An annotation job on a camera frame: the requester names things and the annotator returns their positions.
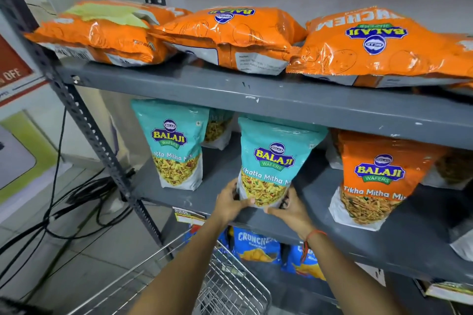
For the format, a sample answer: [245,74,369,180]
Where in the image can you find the blue snack packet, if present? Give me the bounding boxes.
[282,244,326,282]
[183,224,230,250]
[232,226,282,265]

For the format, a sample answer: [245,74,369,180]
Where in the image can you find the orange wrist thread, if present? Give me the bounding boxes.
[300,229,328,264]

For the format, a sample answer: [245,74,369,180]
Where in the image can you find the large orange chips bag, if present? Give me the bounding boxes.
[286,6,473,89]
[149,6,308,76]
[24,0,193,67]

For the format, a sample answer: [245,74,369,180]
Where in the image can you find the green and white panel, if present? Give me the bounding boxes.
[0,110,73,224]

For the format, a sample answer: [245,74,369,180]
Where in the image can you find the person's left hand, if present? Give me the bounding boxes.
[212,178,256,226]

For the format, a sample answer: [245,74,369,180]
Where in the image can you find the flat packets with green print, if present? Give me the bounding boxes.
[414,277,473,306]

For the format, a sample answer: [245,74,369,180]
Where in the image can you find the person's left forearm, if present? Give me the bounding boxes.
[127,215,231,315]

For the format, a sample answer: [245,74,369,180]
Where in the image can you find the shelf edge label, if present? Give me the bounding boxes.
[172,206,207,226]

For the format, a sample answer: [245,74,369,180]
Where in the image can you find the black cables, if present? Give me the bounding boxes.
[0,107,136,291]

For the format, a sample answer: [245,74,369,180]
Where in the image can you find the red and white poster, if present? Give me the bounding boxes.
[0,33,49,109]

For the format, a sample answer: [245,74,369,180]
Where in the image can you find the teal snack mix pouch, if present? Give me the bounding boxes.
[201,108,236,151]
[236,115,329,210]
[131,99,210,191]

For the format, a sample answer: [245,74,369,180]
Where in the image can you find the grey metal shelf rack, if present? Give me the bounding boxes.
[0,0,473,315]

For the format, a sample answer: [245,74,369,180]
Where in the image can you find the person's right hand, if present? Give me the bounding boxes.
[264,185,317,241]

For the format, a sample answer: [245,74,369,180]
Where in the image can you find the white-bottomed snack pouch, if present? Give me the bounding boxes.
[449,215,473,262]

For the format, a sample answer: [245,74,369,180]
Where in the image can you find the orange snack mix pouch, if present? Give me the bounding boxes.
[328,130,450,232]
[421,148,473,191]

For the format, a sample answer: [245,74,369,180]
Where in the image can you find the wire shopping cart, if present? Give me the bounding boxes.
[66,229,272,315]

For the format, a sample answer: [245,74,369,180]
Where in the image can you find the person's right forearm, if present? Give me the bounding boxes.
[302,232,409,315]

